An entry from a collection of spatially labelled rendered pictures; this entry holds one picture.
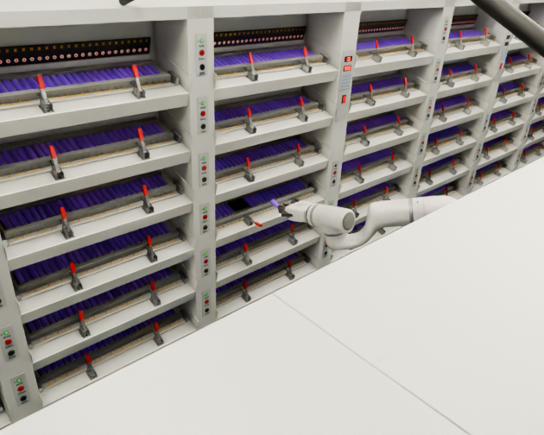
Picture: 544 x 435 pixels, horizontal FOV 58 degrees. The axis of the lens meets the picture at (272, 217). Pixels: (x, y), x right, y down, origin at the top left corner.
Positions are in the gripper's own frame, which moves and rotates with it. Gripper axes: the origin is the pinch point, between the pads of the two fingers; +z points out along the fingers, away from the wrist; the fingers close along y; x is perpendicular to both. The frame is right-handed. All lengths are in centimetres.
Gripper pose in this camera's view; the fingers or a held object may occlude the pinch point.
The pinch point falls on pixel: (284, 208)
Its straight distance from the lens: 187.4
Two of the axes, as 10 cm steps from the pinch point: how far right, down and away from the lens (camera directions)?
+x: 1.2, 9.5, 2.9
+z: -6.5, -1.5, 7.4
